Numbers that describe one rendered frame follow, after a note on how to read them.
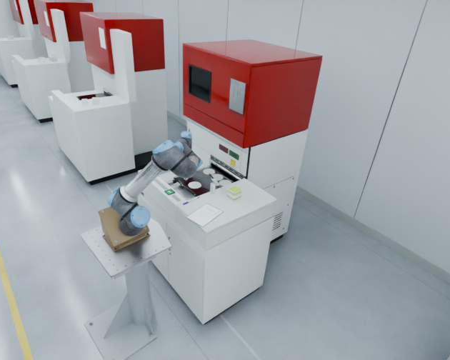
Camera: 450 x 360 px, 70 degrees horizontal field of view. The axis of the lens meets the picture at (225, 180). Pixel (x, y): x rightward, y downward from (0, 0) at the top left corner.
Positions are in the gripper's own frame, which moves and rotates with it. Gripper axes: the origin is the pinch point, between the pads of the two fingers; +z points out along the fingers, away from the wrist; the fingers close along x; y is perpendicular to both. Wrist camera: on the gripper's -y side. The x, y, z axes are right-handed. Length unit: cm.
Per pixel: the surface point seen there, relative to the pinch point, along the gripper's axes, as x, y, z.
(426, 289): -210, 49, 101
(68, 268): 102, -22, 102
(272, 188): -61, 53, 28
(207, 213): -25.1, -27.9, 4.8
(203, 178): -6.4, 23.5, 12.0
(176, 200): -0.2, -19.2, 5.7
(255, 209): -54, -13, 5
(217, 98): -10, 41, -48
